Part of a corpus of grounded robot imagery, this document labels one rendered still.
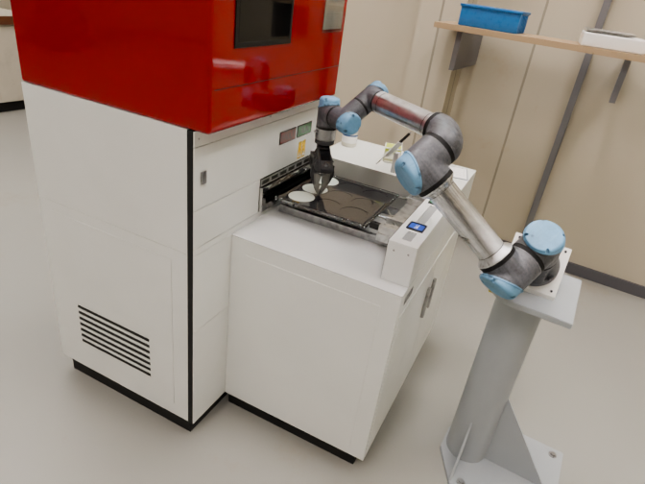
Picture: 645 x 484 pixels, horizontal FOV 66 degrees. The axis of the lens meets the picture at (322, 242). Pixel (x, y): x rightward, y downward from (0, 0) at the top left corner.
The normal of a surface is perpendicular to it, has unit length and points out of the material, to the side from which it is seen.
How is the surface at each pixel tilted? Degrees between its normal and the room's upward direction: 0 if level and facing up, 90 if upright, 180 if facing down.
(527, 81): 90
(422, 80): 90
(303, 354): 90
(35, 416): 0
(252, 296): 90
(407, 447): 0
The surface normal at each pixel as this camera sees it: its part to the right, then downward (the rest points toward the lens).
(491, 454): -0.50, 0.35
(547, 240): -0.13, -0.51
